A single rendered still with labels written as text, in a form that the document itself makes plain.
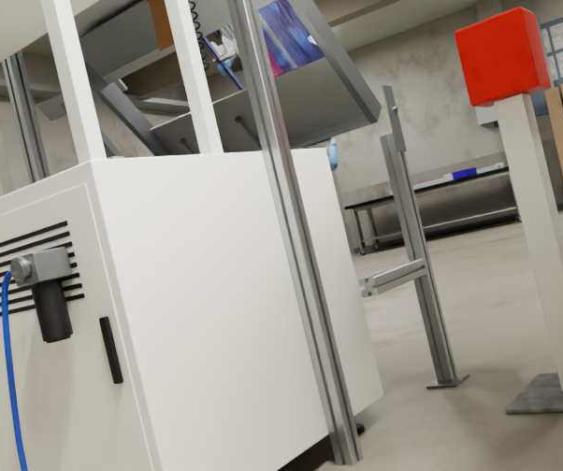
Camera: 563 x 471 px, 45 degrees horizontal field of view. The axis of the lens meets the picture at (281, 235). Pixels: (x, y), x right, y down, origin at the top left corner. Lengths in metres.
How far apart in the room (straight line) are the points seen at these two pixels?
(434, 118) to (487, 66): 8.07
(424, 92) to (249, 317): 8.51
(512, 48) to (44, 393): 1.07
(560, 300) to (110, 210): 0.90
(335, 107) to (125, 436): 1.06
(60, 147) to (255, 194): 6.05
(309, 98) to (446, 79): 7.76
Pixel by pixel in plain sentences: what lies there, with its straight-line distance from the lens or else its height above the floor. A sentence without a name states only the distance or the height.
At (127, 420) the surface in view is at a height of 0.24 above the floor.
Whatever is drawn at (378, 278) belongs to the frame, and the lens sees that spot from 1.51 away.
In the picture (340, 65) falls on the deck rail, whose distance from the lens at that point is 1.68.
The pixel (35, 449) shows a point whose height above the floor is 0.19.
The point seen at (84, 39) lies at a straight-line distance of 1.93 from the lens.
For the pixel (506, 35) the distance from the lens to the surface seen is 1.46.
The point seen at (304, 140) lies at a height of 0.69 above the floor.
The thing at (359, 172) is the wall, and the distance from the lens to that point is 9.85.
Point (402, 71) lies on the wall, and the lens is 9.72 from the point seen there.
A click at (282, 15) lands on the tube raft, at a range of 1.70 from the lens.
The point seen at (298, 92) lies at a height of 0.81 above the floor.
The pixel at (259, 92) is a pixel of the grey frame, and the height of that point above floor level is 0.73.
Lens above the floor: 0.45
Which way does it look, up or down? level
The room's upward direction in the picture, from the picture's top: 13 degrees counter-clockwise
